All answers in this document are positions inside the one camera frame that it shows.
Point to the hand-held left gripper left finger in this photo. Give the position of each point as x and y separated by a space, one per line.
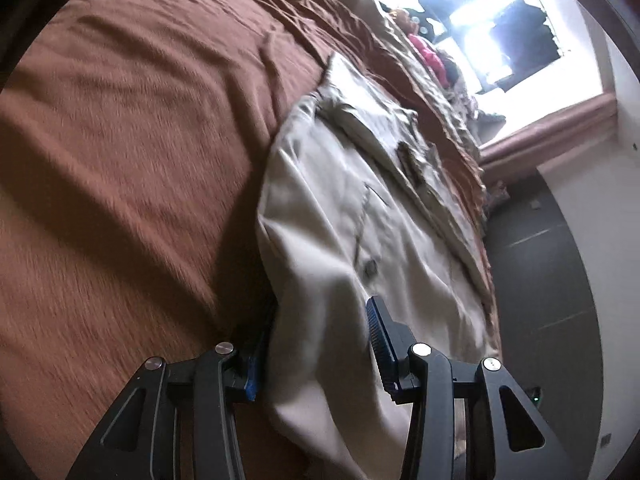
252 375

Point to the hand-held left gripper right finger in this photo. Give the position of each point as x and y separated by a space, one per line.
382 355

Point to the beige jacket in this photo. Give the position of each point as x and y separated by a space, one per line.
325 220

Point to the pile of clothes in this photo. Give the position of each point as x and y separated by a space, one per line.
470 95

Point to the bed with brown sheet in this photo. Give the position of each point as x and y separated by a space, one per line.
125 160

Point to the pink curtain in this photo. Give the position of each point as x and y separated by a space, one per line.
550 130

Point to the pink cloth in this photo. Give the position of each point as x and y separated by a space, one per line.
427 57

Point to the window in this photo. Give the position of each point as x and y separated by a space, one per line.
480 35

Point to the brown plush toy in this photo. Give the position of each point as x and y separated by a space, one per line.
405 20

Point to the dark hanging jacket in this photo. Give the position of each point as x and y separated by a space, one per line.
525 25

